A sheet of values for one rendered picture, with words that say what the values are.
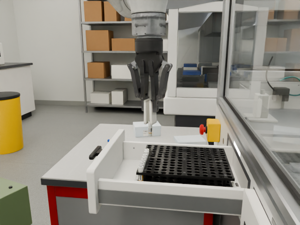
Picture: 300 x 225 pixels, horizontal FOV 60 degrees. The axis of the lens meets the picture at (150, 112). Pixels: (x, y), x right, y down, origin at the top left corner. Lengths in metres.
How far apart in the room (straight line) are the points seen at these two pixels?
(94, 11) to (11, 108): 2.26
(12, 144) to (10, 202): 2.66
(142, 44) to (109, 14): 3.90
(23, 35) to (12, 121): 2.82
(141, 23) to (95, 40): 4.01
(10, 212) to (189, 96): 1.05
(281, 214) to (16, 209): 0.55
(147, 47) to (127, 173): 0.35
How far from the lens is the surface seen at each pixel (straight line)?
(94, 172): 0.58
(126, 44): 4.57
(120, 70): 4.55
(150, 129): 0.75
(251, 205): 0.49
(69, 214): 1.01
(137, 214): 0.93
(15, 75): 4.49
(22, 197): 0.70
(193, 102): 1.46
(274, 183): 0.44
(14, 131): 3.30
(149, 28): 0.68
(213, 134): 0.98
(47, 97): 5.67
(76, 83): 5.35
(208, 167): 0.66
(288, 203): 0.40
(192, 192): 0.59
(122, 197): 0.61
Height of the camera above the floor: 1.19
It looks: 15 degrees down
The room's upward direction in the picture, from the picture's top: straight up
